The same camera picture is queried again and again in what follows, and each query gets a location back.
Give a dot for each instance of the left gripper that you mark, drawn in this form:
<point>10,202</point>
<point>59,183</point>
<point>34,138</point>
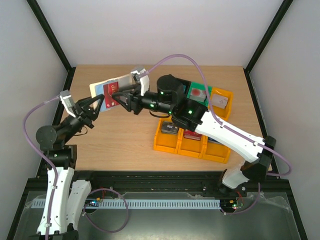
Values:
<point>82,113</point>

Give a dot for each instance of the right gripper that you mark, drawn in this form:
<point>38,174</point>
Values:
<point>135,102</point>

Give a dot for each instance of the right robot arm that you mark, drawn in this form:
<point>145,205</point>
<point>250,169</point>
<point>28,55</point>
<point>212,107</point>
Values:
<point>191,115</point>

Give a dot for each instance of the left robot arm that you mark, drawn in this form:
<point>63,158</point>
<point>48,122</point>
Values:
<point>64,197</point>

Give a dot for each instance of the black VIP card stack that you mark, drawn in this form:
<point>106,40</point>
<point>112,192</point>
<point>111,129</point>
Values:
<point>168,127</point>

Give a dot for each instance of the red white card stack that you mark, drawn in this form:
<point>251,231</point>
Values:
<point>198,95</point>

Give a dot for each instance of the red VIP card stack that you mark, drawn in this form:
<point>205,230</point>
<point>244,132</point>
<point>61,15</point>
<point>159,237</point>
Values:
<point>192,135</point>

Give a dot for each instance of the blue VIP card stack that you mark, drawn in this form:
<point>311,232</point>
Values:
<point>212,140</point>

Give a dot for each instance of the black bin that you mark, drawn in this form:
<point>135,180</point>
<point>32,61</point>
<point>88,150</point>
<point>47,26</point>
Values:
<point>186,85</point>

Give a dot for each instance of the yellow bin lower left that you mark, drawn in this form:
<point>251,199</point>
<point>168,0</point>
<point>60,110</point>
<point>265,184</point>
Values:
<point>166,142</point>

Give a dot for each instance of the yellow bin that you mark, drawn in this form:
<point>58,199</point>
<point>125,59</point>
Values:
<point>215,152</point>
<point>166,142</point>
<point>190,147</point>
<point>223,113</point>

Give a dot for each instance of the green bin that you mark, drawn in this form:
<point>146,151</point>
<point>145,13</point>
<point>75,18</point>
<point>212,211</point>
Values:
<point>199,86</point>

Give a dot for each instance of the yellow bin lower middle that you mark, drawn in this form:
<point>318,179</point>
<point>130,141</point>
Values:
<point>190,147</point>

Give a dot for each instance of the yellow bin upper right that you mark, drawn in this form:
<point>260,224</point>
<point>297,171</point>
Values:
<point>223,113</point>

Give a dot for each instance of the yellow bin lower right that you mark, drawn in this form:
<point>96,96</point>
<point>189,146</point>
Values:
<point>215,152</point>

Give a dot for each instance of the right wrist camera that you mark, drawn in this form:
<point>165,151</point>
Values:
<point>141,76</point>

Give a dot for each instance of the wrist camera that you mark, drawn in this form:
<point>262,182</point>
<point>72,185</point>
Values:
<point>68,102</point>
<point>141,76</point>

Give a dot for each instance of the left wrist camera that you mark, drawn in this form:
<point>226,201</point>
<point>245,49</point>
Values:
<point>68,102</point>

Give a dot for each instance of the black frame post left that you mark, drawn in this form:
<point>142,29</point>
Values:
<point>42,20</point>

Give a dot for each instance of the black frame post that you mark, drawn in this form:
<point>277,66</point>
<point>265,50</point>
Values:
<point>42,20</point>
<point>278,17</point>

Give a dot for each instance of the white slotted cable duct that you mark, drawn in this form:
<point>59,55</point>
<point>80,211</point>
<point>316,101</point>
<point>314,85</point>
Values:
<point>168,204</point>

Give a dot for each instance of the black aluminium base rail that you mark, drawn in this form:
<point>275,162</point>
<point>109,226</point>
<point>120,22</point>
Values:
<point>205,183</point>

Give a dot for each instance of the black frame post right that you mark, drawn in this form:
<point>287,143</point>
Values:
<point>278,17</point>

